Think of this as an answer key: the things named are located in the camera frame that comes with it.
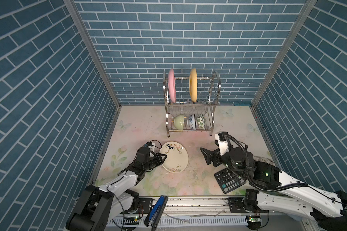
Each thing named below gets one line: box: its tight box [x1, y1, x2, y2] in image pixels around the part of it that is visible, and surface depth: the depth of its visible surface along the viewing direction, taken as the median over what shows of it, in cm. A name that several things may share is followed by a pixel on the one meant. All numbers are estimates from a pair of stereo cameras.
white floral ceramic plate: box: [159, 141, 189, 174], surface depth 92 cm
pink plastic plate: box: [168, 68, 176, 104], surface depth 75 cm
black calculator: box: [213, 167, 247, 194], surface depth 82 cm
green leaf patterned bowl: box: [196, 113, 206, 130], surface depth 96 cm
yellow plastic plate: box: [189, 68, 198, 103], surface depth 75 cm
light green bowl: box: [173, 114, 185, 130], surface depth 96 cm
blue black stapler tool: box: [144, 195, 169, 231], surface depth 72 cm
